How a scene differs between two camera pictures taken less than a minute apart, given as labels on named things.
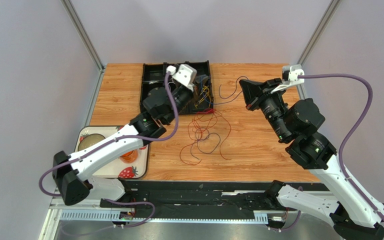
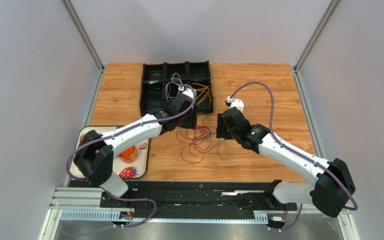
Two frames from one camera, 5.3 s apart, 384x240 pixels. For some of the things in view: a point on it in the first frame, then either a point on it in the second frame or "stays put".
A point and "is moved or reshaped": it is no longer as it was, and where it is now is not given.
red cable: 200,122 is moved or reshaped
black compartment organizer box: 153,76 stays put
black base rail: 220,198 stays put
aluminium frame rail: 69,8 stays put
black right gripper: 260,95 -> 223,125
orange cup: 130,157 stays put
